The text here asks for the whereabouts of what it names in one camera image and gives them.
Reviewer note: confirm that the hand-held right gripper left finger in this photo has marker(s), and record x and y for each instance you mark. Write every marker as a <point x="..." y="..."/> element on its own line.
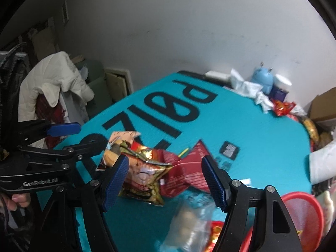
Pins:
<point x="115" y="182"/>

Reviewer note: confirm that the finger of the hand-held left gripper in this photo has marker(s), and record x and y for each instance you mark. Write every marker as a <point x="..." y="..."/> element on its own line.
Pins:
<point x="65" y="129"/>
<point x="89" y="145"/>

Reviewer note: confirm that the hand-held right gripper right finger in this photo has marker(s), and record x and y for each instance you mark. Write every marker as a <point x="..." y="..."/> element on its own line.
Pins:
<point x="215" y="182"/>

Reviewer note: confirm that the red gold cartoon snack packet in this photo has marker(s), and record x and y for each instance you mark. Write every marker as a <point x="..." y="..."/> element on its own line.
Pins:
<point x="141" y="174"/>

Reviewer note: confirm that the dark red snack packet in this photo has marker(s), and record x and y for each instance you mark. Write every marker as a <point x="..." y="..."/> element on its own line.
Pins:
<point x="183" y="174"/>

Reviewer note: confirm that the clear plastic snack bag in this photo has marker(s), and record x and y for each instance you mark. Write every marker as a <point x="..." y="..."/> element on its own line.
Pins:
<point x="186" y="223"/>

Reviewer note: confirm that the red mesh basket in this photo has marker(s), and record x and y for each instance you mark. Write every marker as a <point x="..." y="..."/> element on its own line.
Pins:
<point x="307" y="215"/>

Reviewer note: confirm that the person's left hand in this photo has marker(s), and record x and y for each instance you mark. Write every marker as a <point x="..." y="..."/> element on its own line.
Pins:
<point x="18" y="199"/>

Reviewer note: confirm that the red plaid cloth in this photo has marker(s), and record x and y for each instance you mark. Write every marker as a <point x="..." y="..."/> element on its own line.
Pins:
<point x="50" y="113"/>

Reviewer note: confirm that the small red snack packet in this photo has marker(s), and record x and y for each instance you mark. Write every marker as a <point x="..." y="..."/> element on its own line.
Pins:
<point x="217" y="232"/>

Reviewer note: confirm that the green padded chair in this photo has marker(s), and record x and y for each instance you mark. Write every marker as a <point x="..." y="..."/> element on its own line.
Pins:
<point x="98" y="84"/>

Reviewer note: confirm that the white quilted jacket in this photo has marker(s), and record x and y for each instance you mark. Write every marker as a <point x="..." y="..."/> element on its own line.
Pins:
<point x="52" y="73"/>

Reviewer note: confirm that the leaning cardboard sheet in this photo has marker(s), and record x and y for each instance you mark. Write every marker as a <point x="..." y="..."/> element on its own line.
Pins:
<point x="118" y="82"/>

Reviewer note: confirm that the crumpled white tissue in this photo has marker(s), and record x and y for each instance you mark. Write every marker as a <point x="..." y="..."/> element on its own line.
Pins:
<point x="249" y="88"/>

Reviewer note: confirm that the red gold candy wrapper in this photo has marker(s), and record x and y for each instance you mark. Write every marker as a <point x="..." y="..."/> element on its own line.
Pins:
<point x="283" y="107"/>

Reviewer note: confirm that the flat white box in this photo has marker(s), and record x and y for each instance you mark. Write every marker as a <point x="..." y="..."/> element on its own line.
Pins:
<point x="216" y="76"/>

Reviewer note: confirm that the white paper tub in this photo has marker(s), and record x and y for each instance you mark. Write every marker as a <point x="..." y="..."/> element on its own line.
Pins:
<point x="323" y="162"/>

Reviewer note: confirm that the blue figurine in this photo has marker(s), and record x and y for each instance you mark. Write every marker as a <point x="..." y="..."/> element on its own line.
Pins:
<point x="261" y="77"/>

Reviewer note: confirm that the white plush toy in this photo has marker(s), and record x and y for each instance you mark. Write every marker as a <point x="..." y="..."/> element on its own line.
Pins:
<point x="327" y="210"/>

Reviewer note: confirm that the white lidded purple jar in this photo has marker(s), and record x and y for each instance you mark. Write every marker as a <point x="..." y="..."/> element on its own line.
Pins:
<point x="281" y="86"/>

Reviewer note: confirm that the brown cardboard box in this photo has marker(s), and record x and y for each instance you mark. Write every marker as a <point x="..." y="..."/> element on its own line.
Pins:
<point x="324" y="105"/>

